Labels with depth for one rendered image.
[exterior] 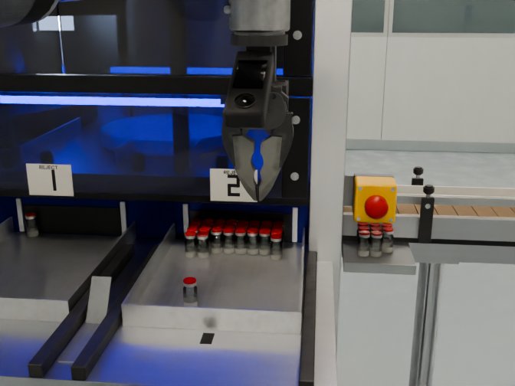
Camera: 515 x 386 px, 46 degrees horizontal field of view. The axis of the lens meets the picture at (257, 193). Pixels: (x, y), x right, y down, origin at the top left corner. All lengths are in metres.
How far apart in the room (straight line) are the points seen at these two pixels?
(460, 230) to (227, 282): 0.48
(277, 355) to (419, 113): 5.04
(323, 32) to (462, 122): 4.88
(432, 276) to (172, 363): 0.66
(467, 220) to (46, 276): 0.78
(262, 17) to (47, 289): 0.58
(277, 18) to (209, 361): 0.45
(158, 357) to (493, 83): 5.23
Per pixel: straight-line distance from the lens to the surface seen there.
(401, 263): 1.15
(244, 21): 0.75
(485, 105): 5.89
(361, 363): 2.48
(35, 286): 1.09
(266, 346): 0.87
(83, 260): 1.17
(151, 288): 1.04
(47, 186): 1.19
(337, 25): 1.04
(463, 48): 5.78
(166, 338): 0.90
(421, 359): 1.41
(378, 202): 1.06
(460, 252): 1.27
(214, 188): 1.10
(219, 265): 1.11
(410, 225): 1.23
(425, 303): 1.35
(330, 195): 1.09
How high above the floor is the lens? 1.34
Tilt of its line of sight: 18 degrees down
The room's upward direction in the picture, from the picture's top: straight up
